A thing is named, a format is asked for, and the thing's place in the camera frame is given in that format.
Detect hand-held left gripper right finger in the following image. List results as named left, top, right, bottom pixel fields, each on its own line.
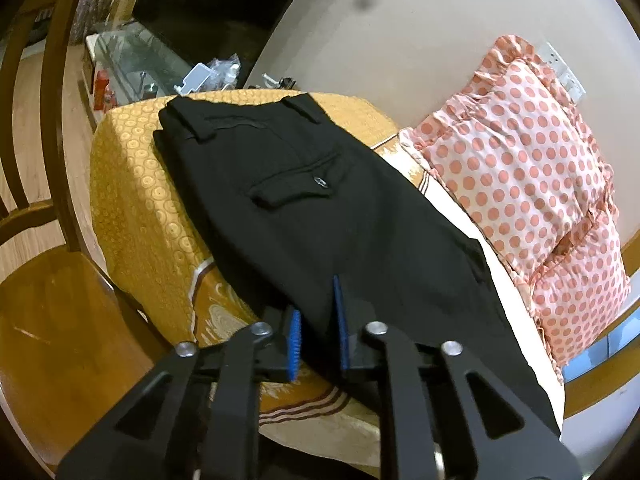
left=332, top=275, right=584, bottom=480

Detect clear plastic bag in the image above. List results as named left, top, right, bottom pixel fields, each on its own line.
left=205, top=55, right=243, bottom=90

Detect black pants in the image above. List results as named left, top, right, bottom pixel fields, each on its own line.
left=153, top=94, right=562, bottom=436

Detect white wall socket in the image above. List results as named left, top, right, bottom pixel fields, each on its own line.
left=540, top=42, right=587, bottom=103

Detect wooden chair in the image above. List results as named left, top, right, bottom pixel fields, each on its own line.
left=0, top=0, right=171, bottom=476

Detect black television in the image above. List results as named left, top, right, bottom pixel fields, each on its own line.
left=131, top=0, right=321, bottom=56

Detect yellow patterned bed cover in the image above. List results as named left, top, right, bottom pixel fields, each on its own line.
left=89, top=89, right=566, bottom=464

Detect pink polka dot pillow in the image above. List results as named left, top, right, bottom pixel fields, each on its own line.
left=400, top=35, right=632, bottom=369

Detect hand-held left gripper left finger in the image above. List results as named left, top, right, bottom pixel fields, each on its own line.
left=56, top=306, right=303, bottom=480

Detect white plastic device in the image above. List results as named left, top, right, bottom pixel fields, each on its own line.
left=176, top=63, right=213, bottom=97

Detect red bottle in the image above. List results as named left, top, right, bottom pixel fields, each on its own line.
left=93, top=70, right=119, bottom=112

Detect glass tv stand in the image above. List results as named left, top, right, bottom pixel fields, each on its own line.
left=82, top=19, right=201, bottom=131

